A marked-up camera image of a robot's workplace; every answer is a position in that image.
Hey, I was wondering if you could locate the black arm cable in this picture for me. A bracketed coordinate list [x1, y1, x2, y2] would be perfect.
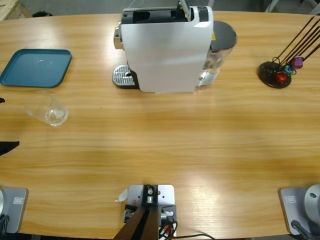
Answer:
[291, 219, 313, 240]
[0, 214, 10, 233]

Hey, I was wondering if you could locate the robot arm grey base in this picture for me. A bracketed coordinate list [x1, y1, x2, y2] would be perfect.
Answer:
[0, 187, 29, 234]
[279, 184, 320, 236]

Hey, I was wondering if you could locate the red coffee capsule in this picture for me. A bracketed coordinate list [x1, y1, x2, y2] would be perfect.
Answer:
[276, 71, 288, 84]

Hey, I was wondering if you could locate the dark camera mount post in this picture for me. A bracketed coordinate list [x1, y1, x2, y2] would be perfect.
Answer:
[111, 184, 160, 240]

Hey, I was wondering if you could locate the black capsule holder with rods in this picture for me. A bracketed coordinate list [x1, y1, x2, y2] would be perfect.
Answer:
[257, 16, 320, 89]

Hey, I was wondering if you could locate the white capsule coffee machine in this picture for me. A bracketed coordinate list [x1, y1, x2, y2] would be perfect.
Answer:
[111, 5, 216, 95]

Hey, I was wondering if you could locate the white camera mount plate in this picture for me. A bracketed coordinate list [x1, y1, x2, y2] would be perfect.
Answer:
[124, 184, 178, 238]

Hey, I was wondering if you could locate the clear drinking glass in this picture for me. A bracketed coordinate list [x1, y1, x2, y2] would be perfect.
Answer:
[24, 91, 69, 128]

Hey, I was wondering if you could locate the teal coffee capsule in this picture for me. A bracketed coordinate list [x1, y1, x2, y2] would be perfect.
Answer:
[283, 64, 297, 76]

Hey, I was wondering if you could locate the teal plastic tray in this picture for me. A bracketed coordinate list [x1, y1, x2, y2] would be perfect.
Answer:
[0, 48, 73, 89]

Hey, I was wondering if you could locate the clear water tank black lid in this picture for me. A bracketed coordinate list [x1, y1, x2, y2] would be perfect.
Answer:
[196, 21, 238, 91]

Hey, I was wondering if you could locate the purple coffee capsule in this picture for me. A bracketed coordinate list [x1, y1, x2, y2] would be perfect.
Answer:
[292, 56, 305, 70]

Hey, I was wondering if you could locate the white paper tape piece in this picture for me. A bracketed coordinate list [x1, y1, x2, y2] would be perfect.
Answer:
[114, 187, 129, 203]

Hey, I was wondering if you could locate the black power cable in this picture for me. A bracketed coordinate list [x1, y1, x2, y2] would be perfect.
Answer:
[172, 233, 216, 240]

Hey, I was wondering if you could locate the white metal frame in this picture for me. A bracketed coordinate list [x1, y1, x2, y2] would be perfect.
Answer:
[265, 0, 281, 13]

